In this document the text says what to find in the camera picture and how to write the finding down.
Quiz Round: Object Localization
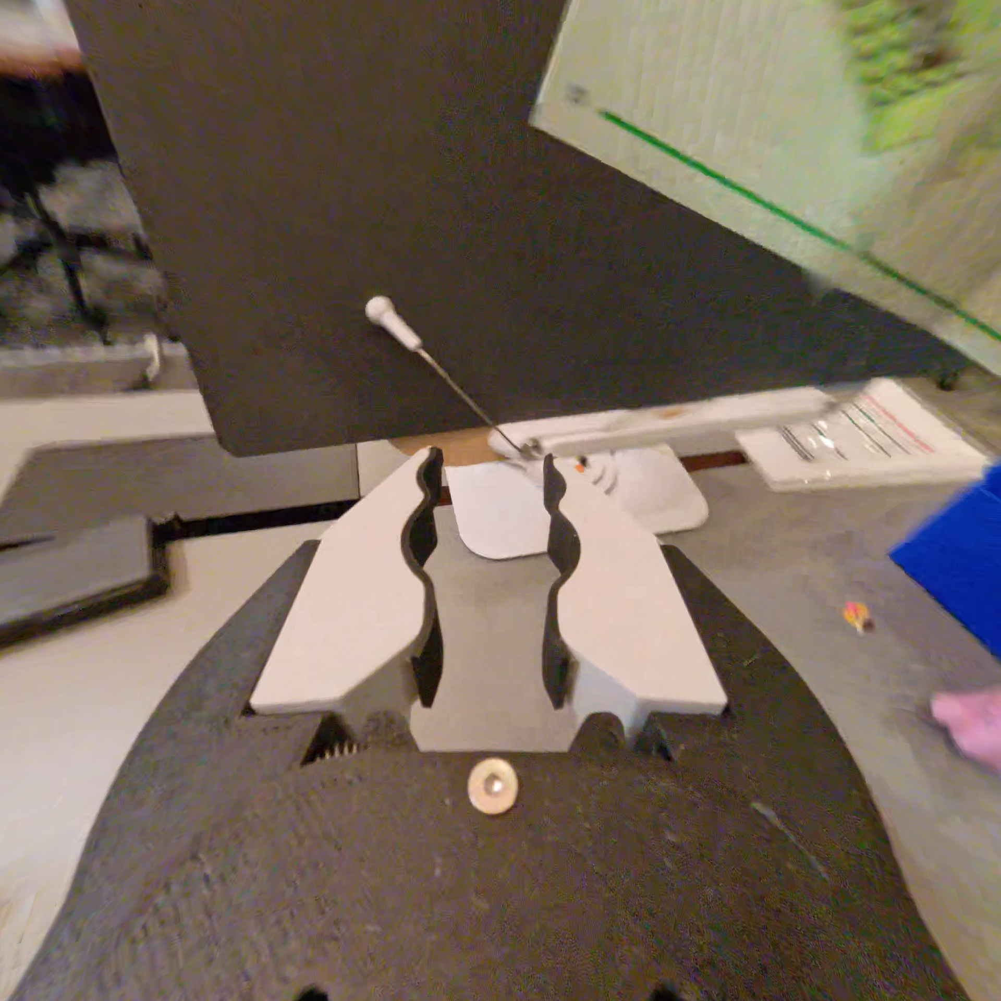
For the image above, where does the pink toy brick flowerpot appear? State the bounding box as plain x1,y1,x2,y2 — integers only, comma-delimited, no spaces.
931,687,1001,771

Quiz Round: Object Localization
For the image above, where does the white book stand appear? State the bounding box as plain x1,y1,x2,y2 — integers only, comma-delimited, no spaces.
365,296,869,561

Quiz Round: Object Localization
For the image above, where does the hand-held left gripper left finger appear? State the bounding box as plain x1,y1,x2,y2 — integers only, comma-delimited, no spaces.
249,446,445,732

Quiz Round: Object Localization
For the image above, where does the black office chair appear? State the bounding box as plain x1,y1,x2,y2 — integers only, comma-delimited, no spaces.
0,156,169,341

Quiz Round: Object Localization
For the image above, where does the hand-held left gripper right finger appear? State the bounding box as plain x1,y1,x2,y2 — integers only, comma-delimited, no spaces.
542,454,730,742

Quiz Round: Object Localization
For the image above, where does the grey table hatch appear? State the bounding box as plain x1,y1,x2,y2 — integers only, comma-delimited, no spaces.
0,512,172,649

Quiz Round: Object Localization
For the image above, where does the laminated paper sheet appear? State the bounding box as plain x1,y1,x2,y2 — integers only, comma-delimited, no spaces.
735,377,993,492

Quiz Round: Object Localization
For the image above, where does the instruction booklet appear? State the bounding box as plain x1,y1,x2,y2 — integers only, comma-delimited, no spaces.
530,0,1001,369

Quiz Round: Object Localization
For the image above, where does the dark partition panel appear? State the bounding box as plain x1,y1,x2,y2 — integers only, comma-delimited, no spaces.
63,0,971,458

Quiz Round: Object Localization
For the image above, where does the blue plastic bin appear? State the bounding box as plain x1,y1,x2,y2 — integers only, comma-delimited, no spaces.
889,461,1001,658

